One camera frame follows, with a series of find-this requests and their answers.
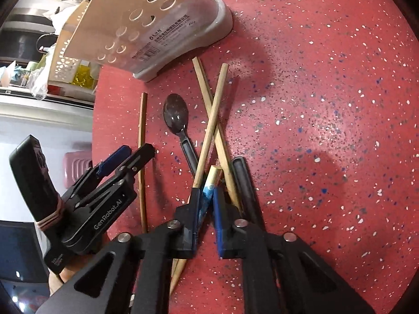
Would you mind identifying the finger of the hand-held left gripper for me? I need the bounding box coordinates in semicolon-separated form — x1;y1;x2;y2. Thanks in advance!
63;145;132;201
73;143;156;210

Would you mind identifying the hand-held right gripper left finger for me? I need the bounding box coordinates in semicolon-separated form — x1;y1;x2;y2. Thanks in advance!
35;186;201;314

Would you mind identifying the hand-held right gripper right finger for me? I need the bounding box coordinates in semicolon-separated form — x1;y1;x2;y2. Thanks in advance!
212;187;376;314

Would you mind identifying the plain wooden chopstick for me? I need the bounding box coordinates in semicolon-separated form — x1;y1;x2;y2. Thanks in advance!
191;63;229;189
138;92;149;235
192;57;244;212

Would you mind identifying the blue patterned wooden chopstick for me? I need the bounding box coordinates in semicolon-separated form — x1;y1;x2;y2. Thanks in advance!
169;165;225;296

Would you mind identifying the beige plastic utensil holder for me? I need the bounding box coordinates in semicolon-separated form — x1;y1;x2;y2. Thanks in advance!
62;0;234;82

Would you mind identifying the person's left hand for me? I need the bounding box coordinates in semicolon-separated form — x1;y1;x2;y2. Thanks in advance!
48;235;111;291

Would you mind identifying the pink plastic stool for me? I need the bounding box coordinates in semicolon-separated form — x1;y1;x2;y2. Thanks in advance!
63;151;94;192

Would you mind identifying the dark glossy panel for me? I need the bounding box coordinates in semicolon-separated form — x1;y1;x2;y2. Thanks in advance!
0;221;49;284

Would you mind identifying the yellow cooking oil bottle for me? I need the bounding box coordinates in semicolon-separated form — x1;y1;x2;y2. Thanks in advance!
73;65;96;87

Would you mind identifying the crumpled clear plastic bag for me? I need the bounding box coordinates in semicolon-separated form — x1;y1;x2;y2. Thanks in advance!
29;67;50;100

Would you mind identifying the beige perforated storage trolley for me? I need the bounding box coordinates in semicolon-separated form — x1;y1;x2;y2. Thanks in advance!
48;5;100;84

